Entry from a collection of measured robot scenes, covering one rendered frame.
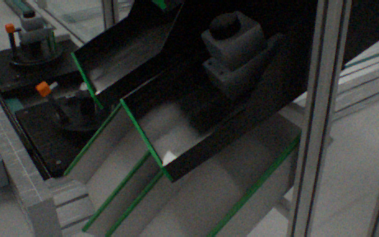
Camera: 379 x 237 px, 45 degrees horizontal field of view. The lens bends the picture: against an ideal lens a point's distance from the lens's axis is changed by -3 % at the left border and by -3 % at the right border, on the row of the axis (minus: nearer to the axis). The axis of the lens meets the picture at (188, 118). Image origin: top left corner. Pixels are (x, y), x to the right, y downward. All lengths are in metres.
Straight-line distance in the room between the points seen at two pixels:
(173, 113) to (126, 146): 0.22
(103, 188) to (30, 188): 0.16
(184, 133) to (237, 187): 0.12
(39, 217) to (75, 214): 0.06
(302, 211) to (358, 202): 0.45
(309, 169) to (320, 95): 0.08
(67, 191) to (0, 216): 0.19
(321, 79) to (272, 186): 0.13
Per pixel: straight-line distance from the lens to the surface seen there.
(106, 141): 0.71
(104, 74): 0.59
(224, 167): 0.57
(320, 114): 0.42
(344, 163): 1.03
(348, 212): 0.91
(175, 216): 0.60
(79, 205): 0.82
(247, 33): 0.44
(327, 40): 0.40
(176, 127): 0.47
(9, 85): 1.13
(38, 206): 0.79
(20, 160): 0.89
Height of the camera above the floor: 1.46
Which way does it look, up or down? 32 degrees down
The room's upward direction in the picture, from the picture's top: 1 degrees counter-clockwise
